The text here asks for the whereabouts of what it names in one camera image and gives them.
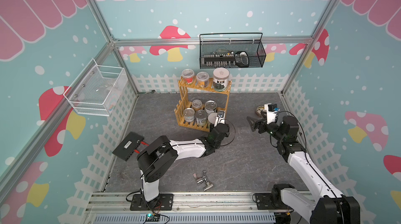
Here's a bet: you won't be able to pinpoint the wooden two-tier shelf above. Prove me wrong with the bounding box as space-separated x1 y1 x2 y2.
174 78 232 132

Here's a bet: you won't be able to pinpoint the large white-lid seed jar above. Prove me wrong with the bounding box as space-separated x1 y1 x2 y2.
213 67 230 91

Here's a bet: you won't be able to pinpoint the clear tub orange contents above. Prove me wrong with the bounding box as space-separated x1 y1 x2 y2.
196 72 209 88

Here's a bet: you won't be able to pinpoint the clear tub red contents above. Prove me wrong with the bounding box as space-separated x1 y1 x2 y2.
181 68 195 84

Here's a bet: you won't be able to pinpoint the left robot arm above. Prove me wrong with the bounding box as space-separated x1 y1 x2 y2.
137 123 230 203

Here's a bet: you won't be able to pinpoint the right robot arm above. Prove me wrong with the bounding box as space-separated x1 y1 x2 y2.
247 115 361 224

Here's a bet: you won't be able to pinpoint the cauliflower label plastic jar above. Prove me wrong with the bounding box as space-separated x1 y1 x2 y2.
208 112 218 128

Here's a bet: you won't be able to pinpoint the round tin on floor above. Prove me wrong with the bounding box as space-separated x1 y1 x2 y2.
256 106 267 118

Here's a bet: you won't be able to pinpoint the purple label tin can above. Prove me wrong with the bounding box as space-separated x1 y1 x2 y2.
195 109 208 127

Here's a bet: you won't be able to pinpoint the rear tin can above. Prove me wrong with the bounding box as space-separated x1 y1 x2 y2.
204 100 217 114

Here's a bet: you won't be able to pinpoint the green label tin can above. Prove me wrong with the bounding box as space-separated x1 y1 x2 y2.
183 108 195 123

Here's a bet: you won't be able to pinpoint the chrome faucet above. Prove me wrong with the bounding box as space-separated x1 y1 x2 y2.
193 170 214 191

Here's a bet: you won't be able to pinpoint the black items in basket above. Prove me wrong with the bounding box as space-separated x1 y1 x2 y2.
200 52 250 68

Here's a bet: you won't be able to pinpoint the black flat box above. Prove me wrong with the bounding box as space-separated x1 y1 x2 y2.
112 132 147 161

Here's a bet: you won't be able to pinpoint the green circuit board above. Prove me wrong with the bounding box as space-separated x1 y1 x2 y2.
144 213 160 223

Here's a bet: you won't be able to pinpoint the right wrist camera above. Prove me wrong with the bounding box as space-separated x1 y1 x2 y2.
264 103 280 124

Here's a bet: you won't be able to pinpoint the black wire wall basket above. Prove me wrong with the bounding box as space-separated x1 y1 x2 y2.
199 33 266 69

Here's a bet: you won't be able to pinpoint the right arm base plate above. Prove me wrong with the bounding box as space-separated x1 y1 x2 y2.
252 193 282 210

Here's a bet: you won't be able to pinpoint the red cable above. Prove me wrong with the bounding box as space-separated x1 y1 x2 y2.
134 140 150 155

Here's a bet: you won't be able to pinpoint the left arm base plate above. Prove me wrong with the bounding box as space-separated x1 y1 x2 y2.
127 194 174 211

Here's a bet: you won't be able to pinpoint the white wire wall basket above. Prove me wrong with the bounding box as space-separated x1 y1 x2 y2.
64 59 128 116

